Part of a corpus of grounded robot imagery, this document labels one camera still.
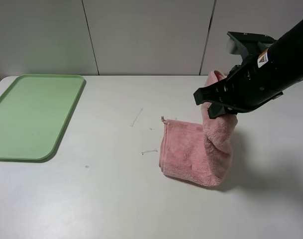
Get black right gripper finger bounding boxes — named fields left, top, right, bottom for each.
left=193, top=80, right=227, bottom=105
left=207, top=102, right=237, bottom=119

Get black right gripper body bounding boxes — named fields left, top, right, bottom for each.
left=223, top=54, right=284, bottom=113

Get pink terry towel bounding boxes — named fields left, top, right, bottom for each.
left=158, top=70, right=239, bottom=188

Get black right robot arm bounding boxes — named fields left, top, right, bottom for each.
left=194, top=19, right=303, bottom=119

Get green plastic tray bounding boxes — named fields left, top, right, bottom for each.
left=0, top=75, right=86, bottom=162

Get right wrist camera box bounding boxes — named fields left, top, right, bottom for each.
left=227, top=31, right=276, bottom=60

